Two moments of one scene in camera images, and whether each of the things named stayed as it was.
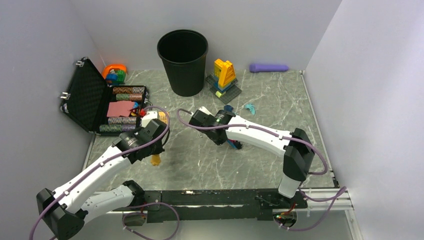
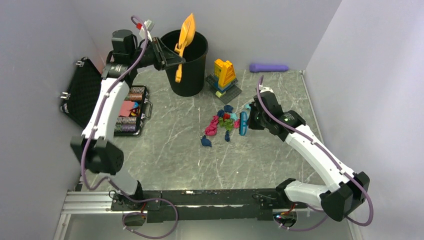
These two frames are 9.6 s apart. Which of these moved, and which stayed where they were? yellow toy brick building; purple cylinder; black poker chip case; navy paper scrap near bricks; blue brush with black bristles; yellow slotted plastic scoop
Moved: blue brush with black bristles; yellow slotted plastic scoop
Stayed: yellow toy brick building; purple cylinder; navy paper scrap near bricks; black poker chip case
